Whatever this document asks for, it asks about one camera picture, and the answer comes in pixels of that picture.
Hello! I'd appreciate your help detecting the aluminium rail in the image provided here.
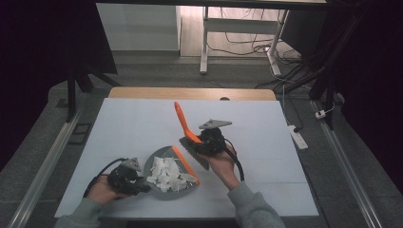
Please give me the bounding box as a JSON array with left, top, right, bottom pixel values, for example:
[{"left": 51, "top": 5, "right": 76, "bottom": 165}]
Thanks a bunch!
[
  {"left": 311, "top": 99, "right": 384, "bottom": 228},
  {"left": 7, "top": 106, "right": 84, "bottom": 228}
]

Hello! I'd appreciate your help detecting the wooden table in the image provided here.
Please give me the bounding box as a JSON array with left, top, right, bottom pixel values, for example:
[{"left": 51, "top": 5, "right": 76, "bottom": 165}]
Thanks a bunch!
[{"left": 107, "top": 86, "right": 278, "bottom": 102}]

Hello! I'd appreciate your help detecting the black metal stand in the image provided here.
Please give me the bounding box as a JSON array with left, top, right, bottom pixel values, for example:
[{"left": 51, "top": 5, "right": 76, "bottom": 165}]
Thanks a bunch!
[
  {"left": 64, "top": 58, "right": 122, "bottom": 124},
  {"left": 275, "top": 9, "right": 369, "bottom": 131}
]

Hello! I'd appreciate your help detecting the white partition panel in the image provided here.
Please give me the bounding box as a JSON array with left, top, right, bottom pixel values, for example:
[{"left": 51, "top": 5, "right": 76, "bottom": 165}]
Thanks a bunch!
[{"left": 95, "top": 3, "right": 182, "bottom": 52}]

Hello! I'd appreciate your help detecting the pale tabletop board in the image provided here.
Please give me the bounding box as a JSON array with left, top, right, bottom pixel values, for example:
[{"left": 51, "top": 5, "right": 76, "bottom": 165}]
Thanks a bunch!
[{"left": 53, "top": 97, "right": 319, "bottom": 220}]

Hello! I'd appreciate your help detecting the grey brush with orange handle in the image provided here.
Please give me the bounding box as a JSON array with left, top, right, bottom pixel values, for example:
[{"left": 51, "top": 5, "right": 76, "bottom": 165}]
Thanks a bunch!
[{"left": 173, "top": 101, "right": 211, "bottom": 172}]

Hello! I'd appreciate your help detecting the grey dustpan with orange edge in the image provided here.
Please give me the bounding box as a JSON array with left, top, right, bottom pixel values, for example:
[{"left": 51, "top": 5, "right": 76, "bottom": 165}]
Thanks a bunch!
[{"left": 143, "top": 144, "right": 202, "bottom": 201}]

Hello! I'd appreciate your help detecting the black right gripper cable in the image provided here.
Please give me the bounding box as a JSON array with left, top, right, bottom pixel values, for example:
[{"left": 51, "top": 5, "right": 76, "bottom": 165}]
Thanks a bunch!
[{"left": 222, "top": 137, "right": 246, "bottom": 182}]

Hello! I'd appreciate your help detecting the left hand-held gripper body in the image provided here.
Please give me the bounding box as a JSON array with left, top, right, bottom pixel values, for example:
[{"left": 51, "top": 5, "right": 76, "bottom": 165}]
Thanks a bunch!
[{"left": 106, "top": 157, "right": 144, "bottom": 196}]

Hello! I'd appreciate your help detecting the dark curtain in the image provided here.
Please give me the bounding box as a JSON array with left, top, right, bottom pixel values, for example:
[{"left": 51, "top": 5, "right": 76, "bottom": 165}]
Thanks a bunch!
[
  {"left": 0, "top": 0, "right": 119, "bottom": 174},
  {"left": 326, "top": 0, "right": 403, "bottom": 194}
]

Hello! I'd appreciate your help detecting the person's right hand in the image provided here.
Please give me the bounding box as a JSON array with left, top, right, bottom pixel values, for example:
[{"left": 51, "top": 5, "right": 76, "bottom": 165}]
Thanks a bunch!
[{"left": 195, "top": 142, "right": 242, "bottom": 191}]

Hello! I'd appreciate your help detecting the white desk frame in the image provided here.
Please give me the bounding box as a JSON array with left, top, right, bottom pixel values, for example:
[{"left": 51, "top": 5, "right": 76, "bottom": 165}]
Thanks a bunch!
[{"left": 199, "top": 6, "right": 290, "bottom": 77}]

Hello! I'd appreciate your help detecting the tangle of black floor cables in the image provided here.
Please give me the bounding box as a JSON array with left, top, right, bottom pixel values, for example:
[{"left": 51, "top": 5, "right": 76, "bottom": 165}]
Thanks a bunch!
[{"left": 206, "top": 7, "right": 302, "bottom": 66}]

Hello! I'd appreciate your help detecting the pile of white paper scraps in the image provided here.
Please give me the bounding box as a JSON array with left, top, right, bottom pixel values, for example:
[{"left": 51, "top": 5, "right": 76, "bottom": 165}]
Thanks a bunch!
[{"left": 145, "top": 156, "right": 198, "bottom": 194}]

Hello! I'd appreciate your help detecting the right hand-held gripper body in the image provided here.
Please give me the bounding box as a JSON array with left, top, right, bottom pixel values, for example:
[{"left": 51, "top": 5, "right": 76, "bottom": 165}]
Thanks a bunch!
[{"left": 197, "top": 118, "right": 233, "bottom": 157}]

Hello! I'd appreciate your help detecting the person's left hand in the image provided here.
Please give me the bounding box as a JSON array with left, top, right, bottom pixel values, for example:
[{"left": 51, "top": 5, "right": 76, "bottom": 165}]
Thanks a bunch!
[{"left": 86, "top": 174, "right": 130, "bottom": 207}]

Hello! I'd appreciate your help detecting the black floor frame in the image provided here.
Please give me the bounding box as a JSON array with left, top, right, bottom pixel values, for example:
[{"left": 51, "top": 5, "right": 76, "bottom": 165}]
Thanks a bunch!
[{"left": 67, "top": 122, "right": 93, "bottom": 146}]

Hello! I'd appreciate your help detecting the white power strip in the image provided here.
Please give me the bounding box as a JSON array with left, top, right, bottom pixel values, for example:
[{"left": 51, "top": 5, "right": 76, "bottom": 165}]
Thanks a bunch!
[{"left": 287, "top": 124, "right": 310, "bottom": 150}]

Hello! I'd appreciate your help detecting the black power strip plug cable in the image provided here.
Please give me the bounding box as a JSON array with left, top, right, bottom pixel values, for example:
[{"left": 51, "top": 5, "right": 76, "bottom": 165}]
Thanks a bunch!
[{"left": 283, "top": 85, "right": 304, "bottom": 134}]

